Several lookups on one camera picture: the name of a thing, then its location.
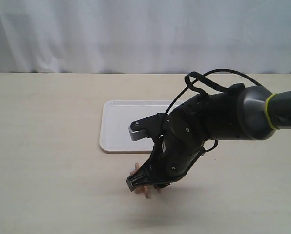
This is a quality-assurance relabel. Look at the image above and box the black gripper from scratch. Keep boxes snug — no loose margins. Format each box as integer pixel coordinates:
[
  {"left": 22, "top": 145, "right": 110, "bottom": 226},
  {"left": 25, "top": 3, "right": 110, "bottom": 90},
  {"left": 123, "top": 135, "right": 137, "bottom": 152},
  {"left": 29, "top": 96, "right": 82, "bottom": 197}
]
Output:
[{"left": 125, "top": 126, "right": 209, "bottom": 195}]

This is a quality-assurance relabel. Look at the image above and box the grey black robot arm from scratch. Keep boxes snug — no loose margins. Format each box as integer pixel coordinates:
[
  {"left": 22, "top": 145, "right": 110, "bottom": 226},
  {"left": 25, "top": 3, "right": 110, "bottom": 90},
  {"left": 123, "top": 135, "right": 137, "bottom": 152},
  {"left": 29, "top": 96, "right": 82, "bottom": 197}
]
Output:
[{"left": 126, "top": 84, "right": 291, "bottom": 190}]

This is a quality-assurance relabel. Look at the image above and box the white rectangular tray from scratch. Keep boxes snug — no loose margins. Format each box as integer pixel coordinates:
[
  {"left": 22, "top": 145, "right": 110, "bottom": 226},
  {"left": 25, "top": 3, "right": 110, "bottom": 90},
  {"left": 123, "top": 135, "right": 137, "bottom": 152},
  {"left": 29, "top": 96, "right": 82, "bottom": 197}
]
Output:
[{"left": 99, "top": 100, "right": 171, "bottom": 154}]

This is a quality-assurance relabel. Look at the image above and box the white curtain backdrop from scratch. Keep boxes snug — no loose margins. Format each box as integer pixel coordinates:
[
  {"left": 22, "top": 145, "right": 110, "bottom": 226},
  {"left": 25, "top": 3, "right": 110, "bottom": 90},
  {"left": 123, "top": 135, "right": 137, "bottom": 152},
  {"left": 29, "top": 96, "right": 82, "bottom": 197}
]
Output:
[{"left": 0, "top": 0, "right": 291, "bottom": 74}]

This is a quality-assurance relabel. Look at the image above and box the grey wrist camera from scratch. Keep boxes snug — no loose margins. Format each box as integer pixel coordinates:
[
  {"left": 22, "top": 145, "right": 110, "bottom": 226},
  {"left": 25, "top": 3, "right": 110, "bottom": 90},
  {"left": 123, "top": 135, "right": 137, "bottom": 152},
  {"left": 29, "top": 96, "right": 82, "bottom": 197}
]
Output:
[{"left": 128, "top": 113, "right": 169, "bottom": 142}]

